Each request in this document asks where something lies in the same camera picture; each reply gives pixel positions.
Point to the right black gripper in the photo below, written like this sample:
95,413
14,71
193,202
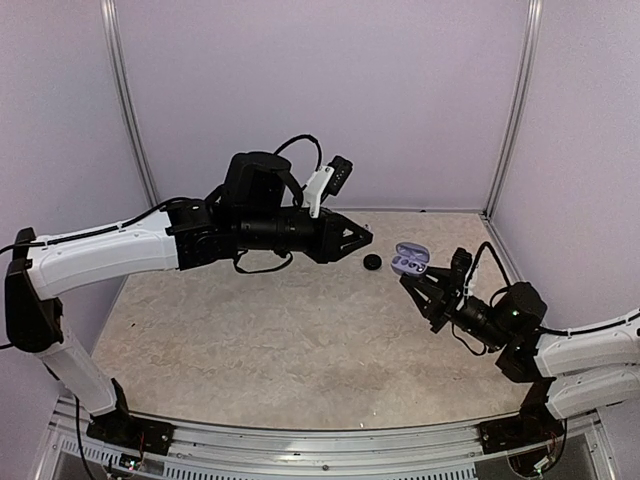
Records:
440,308

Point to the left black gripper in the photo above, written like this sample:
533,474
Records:
332,231

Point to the black round charging case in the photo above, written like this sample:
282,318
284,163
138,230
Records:
372,262

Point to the grey oval earbud case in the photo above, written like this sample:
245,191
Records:
418,254

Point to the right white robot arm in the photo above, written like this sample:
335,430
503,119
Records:
577,370

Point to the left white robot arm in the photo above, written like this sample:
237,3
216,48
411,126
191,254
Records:
259,206

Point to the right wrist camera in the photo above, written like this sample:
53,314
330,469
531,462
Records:
463,275

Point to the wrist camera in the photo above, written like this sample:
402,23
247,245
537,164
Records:
463,275
327,181

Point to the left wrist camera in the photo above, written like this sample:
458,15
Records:
327,181

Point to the front aluminium rail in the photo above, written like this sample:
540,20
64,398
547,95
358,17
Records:
200,450

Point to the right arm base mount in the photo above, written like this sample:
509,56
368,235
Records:
532,424

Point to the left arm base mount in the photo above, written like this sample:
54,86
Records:
119,427

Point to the right aluminium frame post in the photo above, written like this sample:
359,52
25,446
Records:
518,103

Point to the aluminium frame post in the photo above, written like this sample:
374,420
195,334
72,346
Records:
116,54
518,103

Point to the left aluminium frame post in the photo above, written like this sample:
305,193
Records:
116,54

